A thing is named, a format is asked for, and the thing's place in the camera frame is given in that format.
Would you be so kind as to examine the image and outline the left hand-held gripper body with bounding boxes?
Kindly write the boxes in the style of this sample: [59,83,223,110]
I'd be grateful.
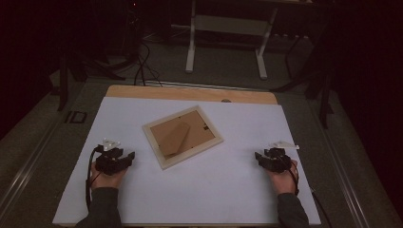
[94,138,128,177]

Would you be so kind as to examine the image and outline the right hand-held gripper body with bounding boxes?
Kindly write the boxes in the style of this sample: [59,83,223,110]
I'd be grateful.
[263,140,300,174]

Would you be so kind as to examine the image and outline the wooden picture frame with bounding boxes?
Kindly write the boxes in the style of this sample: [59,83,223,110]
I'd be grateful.
[142,104,224,171]

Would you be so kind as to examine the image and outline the person's left hand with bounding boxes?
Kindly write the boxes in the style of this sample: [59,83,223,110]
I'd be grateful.
[90,161,128,191]

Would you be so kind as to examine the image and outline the person's right hand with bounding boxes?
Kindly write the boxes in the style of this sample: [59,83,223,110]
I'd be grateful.
[266,159,299,196]

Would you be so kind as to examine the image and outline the white table mat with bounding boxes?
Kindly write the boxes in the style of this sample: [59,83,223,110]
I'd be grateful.
[51,96,322,227]

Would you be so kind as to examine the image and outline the black metal stand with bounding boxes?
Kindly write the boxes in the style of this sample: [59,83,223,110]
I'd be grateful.
[270,31,336,130]
[56,47,126,112]

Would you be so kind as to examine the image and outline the white metal stand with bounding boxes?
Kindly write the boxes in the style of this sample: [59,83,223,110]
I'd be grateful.
[184,0,280,81]

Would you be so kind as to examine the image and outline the left hand-held gripper cable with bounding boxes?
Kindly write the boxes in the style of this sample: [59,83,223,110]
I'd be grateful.
[84,144,105,213]

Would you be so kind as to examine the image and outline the thin black cable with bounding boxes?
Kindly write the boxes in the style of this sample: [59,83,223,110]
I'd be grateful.
[309,187,333,228]

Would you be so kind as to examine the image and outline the aluminium floor rail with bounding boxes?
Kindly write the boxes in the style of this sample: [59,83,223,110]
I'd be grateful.
[312,94,371,228]
[0,119,62,211]

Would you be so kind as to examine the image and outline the black floor cables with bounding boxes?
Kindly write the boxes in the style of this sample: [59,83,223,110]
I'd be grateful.
[133,40,163,87]

